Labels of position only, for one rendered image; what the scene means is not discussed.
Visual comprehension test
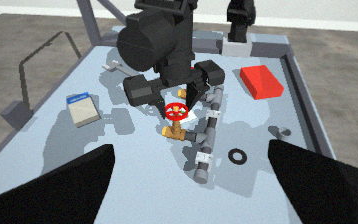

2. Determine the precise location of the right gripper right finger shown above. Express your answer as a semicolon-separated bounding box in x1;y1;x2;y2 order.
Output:
267;139;358;224

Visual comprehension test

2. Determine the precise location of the red rectangular block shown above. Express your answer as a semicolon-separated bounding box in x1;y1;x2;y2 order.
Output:
239;65;284;100

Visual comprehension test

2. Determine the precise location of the grey metal frame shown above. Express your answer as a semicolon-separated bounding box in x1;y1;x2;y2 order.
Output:
76;0;126;46

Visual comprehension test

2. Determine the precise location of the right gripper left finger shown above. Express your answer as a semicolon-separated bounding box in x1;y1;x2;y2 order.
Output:
0;144;115;224

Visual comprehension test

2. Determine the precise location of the black rubber gasket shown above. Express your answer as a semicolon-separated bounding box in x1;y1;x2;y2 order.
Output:
228;149;247;165

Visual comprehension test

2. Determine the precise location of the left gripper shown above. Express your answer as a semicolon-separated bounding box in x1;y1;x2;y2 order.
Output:
123;46;225;119

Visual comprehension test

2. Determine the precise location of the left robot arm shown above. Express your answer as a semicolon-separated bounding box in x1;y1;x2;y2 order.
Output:
116;0;256;73

